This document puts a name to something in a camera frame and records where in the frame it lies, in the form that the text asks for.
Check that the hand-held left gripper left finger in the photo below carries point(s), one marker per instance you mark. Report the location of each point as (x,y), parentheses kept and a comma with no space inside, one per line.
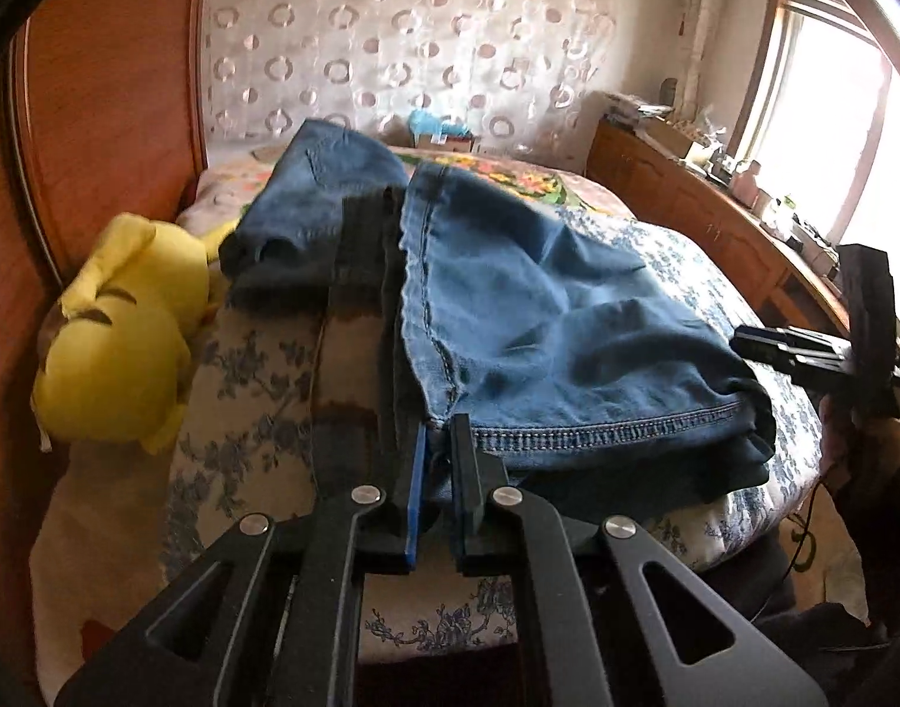
(418,490)

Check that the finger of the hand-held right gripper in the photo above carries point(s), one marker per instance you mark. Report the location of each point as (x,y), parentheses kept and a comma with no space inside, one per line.
(763,347)

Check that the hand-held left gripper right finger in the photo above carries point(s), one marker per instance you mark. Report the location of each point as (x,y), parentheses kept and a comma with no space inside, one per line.
(461,508)

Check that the blue denim pants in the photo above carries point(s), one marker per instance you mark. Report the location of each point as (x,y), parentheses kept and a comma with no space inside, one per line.
(538,309)

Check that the person's right hand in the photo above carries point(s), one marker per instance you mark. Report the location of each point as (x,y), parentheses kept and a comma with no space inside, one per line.
(840,431)

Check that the wooden cabinet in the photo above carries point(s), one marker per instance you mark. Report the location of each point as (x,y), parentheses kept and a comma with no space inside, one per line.
(678,191)

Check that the floral bed mattress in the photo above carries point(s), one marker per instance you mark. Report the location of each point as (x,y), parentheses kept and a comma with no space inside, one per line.
(243,412)

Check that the clutter of small items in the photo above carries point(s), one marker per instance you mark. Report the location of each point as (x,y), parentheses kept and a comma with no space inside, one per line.
(715,155)

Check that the window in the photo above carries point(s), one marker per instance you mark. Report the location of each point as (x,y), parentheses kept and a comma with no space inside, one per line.
(825,110)

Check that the dark cloth strip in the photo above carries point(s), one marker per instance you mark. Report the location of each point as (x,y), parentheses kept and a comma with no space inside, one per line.
(365,250)

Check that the yellow plush toy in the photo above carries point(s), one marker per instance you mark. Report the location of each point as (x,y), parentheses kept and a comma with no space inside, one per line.
(118,353)

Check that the cardboard box with teal top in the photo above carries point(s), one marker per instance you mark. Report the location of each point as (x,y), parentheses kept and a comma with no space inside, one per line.
(442,134)

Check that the circle-patterned sheer curtain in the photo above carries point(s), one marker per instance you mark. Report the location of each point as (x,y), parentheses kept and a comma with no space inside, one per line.
(420,29)

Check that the wooden headboard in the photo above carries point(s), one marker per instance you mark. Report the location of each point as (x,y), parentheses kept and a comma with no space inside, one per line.
(111,88)

